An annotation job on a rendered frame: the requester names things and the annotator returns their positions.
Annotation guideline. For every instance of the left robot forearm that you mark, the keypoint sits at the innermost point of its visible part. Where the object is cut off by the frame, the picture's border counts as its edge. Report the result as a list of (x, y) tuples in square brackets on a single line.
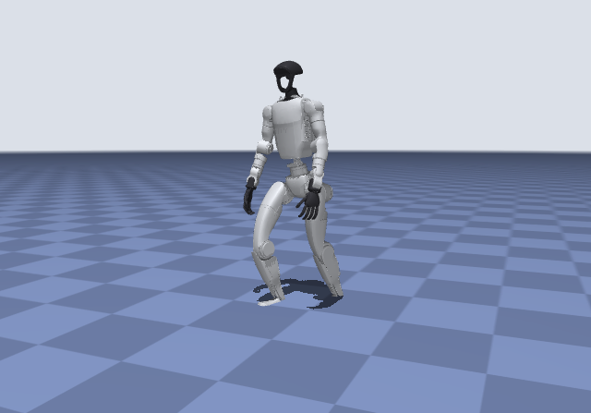
[(319, 159)]

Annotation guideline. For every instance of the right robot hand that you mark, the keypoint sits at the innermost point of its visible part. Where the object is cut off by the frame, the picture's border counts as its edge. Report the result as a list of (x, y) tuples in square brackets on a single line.
[(248, 195)]

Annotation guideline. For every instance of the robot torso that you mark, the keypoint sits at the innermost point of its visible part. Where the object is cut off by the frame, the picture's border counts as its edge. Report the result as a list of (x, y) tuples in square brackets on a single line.
[(293, 136)]

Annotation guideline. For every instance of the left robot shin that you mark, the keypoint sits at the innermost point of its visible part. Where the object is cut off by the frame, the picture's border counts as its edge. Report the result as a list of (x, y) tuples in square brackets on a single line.
[(329, 270)]

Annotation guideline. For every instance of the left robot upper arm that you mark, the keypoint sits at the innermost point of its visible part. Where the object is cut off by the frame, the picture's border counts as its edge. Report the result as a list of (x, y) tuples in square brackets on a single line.
[(315, 110)]

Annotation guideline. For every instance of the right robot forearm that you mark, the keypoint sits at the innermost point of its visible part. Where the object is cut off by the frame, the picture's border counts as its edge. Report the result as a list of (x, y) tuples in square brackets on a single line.
[(257, 167)]

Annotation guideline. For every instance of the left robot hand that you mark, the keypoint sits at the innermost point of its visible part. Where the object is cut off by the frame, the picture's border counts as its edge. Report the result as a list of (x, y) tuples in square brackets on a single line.
[(312, 199)]

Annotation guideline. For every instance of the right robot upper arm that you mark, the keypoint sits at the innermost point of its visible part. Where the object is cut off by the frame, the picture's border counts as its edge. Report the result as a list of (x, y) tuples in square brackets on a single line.
[(265, 145)]

